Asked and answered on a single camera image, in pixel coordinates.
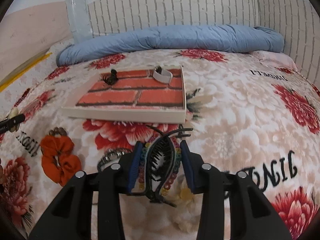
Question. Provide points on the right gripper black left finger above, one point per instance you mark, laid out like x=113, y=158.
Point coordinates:
x=69, y=215

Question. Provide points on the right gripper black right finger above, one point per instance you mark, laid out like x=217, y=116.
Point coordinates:
x=252, y=215

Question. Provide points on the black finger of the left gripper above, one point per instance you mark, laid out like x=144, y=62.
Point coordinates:
x=4, y=126

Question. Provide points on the cream pineapple plush hair clip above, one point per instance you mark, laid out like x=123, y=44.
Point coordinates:
x=12, y=116

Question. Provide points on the orange fabric scrunchie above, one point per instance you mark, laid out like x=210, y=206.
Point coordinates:
x=58, y=161

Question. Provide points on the colourful beaded black hair clip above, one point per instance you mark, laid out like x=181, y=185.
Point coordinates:
x=159, y=164

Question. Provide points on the black claw hair clip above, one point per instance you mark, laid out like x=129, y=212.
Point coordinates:
x=110, y=79

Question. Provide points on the white strap wrist watch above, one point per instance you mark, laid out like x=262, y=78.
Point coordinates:
x=162, y=75

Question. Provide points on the brick pattern jewelry tray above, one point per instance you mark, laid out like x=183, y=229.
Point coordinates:
x=136, y=97

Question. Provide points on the yellow sheet edge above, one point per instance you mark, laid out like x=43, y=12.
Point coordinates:
x=23, y=68

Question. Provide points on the floral red beige blanket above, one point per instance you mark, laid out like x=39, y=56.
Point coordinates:
x=245, y=115

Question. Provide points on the blue rolled duvet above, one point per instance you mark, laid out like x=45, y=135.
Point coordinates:
x=226, y=38

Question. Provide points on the clear plastic wall sheet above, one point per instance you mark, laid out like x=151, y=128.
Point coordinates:
x=79, y=22

